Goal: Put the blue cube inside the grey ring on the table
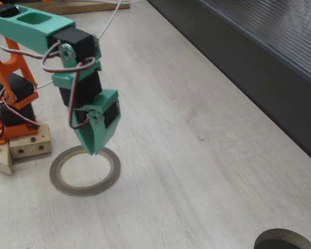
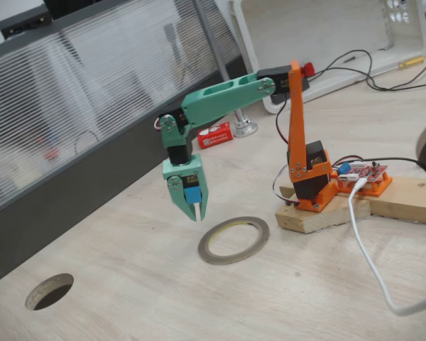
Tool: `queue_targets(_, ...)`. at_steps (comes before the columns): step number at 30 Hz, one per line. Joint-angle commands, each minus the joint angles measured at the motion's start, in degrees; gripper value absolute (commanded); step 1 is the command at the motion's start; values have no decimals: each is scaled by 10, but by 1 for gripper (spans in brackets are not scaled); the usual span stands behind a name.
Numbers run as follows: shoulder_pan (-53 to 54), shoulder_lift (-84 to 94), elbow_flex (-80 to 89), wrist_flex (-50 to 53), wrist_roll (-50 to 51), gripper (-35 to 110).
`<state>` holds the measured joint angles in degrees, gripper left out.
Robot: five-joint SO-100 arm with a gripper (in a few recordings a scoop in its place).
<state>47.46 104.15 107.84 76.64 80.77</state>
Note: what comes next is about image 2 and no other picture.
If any white usb cable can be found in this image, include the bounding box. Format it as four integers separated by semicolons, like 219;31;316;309
347;177;426;317

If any metal post with flange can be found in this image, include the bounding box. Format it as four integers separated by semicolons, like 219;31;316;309
192;0;259;139

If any short wooden base block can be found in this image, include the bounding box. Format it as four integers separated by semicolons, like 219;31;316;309
275;197;372;234

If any small red box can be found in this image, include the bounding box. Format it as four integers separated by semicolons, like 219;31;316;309
197;121;233;150

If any grey ring of tape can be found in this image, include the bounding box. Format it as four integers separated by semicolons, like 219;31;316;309
197;216;271;266

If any thin black cable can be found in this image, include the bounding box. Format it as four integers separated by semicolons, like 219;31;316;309
315;49;426;92

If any long wooden plank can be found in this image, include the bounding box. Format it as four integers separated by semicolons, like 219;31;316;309
279;176;426;227

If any black box device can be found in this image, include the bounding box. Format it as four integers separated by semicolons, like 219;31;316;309
0;4;53;39

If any orange board holder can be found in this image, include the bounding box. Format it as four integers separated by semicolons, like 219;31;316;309
337;172;393;197

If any yellow handled screwdriver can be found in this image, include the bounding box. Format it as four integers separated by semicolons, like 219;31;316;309
397;55;425;68

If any red controller board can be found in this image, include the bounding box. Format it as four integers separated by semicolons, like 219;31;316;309
335;161;390;184

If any blue cube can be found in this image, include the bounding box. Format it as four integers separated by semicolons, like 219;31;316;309
183;184;203;205

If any ribbed glass desk partition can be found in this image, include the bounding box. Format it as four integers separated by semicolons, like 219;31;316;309
0;0;251;291

